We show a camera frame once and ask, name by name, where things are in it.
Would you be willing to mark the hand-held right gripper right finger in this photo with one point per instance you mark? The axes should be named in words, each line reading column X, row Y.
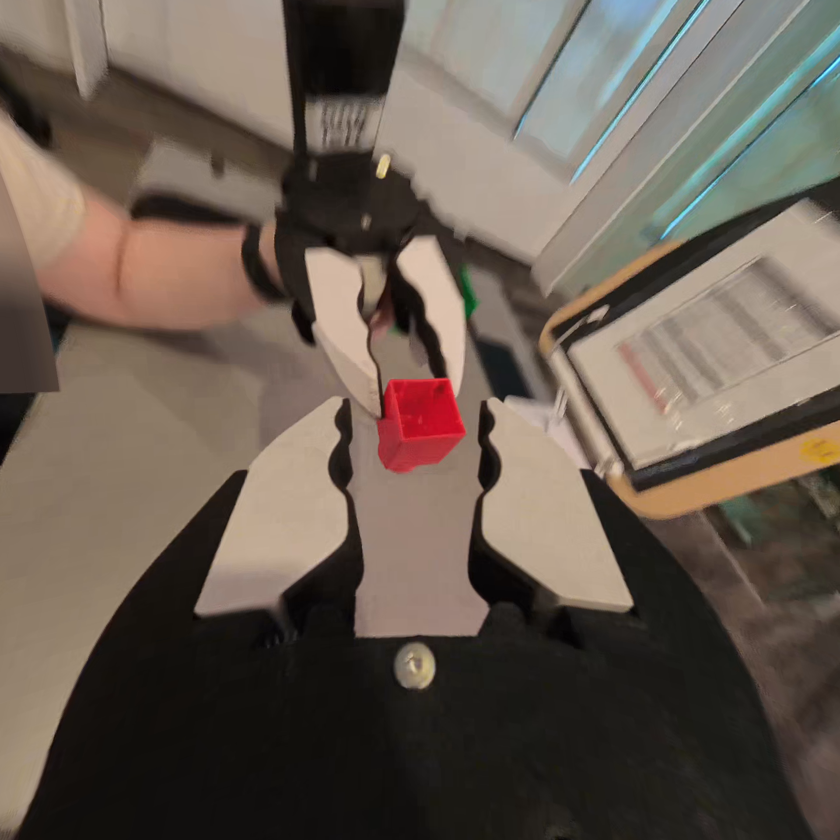
column 551, row 525

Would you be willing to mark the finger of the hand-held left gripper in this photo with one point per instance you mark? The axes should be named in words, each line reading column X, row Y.
column 439, row 302
column 338, row 315

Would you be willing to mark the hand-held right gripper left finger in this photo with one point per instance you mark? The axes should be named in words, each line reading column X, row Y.
column 282, row 518

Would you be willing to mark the red square plastic cup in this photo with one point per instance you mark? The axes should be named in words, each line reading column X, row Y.
column 420, row 426

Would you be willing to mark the person's left forearm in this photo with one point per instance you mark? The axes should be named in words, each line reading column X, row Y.
column 177, row 275

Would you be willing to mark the grey desk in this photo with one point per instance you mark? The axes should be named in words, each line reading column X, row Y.
column 131, row 492

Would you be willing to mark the green plastic bin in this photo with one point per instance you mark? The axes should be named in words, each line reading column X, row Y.
column 469, row 292

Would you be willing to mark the glass window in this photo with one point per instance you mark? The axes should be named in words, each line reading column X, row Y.
column 656, row 98

